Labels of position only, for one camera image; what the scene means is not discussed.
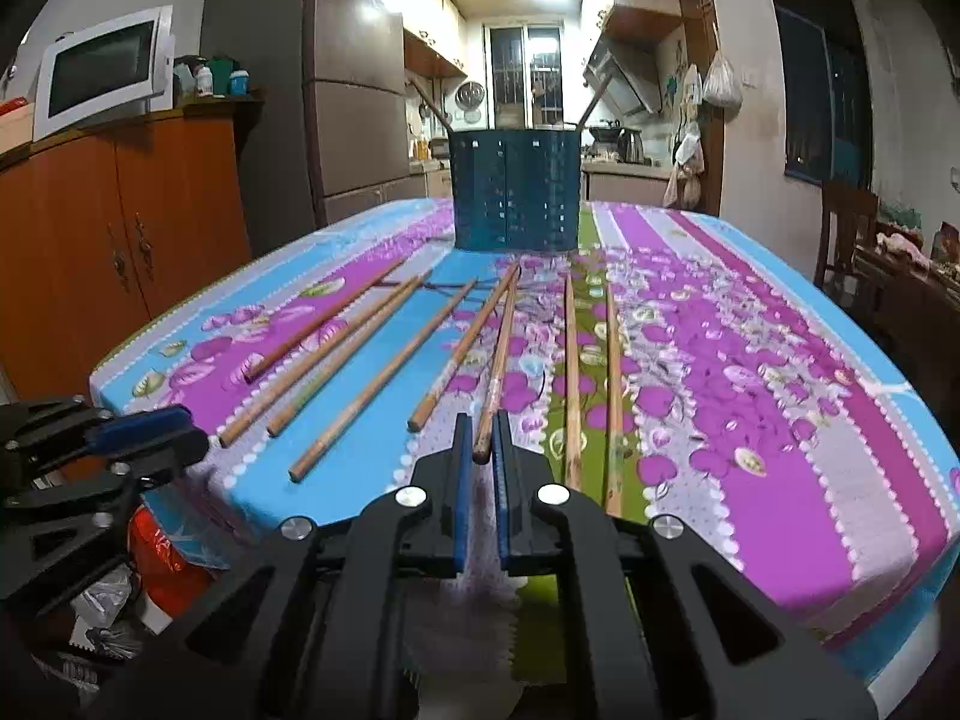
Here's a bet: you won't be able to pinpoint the white microwave oven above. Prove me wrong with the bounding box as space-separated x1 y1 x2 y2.
33 5 176 142

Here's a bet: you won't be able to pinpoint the kitchen counter with cabinets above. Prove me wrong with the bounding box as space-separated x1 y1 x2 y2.
581 161 677 205

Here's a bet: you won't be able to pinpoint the steel range hood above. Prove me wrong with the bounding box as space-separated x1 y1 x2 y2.
583 37 662 118

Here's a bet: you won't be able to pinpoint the dark room window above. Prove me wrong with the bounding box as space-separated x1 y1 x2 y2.
775 6 875 186

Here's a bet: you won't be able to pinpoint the dark wooden side table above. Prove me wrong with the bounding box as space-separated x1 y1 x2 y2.
853 238 960 391

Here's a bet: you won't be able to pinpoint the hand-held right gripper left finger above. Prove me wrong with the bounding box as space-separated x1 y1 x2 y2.
97 412 476 720

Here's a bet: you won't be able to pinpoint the grey refrigerator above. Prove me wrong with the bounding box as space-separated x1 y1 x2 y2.
200 0 430 231

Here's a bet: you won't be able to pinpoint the row of wooden chopsticks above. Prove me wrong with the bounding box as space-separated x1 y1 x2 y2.
217 259 625 517

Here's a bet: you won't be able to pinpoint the floral striped tablecloth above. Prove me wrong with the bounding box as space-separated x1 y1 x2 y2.
88 197 960 695

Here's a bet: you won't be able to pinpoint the orange wooden cabinet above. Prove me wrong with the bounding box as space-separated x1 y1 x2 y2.
0 94 254 410

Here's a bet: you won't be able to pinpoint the kitchen wall cabinets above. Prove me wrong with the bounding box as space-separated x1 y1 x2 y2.
400 0 470 80

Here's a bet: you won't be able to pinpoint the red plastic bag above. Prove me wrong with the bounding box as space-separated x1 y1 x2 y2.
126 505 220 617

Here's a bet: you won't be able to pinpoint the wooden door frame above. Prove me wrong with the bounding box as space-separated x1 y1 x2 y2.
673 0 727 216

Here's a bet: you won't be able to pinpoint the dark brown chopstick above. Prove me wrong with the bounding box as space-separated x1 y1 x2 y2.
472 281 520 464

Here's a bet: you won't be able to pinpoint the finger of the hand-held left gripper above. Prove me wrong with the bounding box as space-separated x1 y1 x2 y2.
0 429 212 602
0 396 194 478

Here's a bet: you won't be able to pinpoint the blue perforated utensil holder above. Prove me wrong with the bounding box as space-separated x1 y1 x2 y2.
448 127 583 254

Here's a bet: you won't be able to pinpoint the hanging beige bags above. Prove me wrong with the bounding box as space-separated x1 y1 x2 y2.
663 120 707 212

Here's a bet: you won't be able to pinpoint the barred kitchen window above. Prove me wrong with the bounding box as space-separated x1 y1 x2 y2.
483 24 564 132

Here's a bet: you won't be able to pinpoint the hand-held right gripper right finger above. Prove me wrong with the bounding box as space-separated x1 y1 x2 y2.
490 412 880 720

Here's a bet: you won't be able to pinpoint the hanging clear plastic bag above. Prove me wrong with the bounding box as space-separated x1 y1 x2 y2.
703 51 744 110

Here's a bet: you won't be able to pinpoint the wooden chair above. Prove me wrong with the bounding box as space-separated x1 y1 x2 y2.
814 180 880 295

